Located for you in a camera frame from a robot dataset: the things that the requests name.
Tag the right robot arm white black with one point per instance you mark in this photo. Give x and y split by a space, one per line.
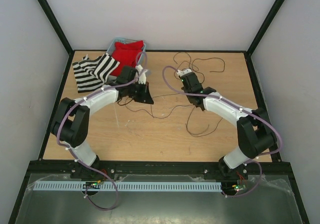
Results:
254 132

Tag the black cage frame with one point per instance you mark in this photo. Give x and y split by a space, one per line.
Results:
276 167

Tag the red cloth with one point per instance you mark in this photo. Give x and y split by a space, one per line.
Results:
126 54

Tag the light blue plastic basket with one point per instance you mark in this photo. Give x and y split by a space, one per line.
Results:
124 40

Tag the black white striped cloth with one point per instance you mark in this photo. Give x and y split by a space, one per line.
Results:
92 74

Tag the light blue slotted cable duct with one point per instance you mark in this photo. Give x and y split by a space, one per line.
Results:
129 186

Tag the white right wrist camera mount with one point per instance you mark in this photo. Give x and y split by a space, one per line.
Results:
183 72

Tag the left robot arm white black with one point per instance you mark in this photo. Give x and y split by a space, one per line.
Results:
70 125

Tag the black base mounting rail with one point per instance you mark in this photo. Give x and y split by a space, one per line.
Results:
209 170

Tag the translucent white zip tie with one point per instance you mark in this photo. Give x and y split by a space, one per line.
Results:
116 116

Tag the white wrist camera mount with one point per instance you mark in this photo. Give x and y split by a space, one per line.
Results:
183 72
142 74

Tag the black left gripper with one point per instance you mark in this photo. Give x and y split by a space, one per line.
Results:
146 97

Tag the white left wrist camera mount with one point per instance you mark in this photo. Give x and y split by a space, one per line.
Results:
142 74

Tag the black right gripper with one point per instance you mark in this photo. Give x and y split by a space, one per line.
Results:
183 88

